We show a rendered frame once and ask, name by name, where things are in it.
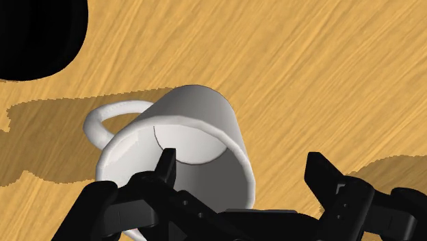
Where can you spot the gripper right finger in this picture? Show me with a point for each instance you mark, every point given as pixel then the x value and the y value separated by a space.
pixel 350 203

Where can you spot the white mug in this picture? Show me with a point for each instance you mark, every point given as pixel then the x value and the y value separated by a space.
pixel 200 110

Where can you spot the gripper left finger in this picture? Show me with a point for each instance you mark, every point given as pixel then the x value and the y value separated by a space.
pixel 146 200

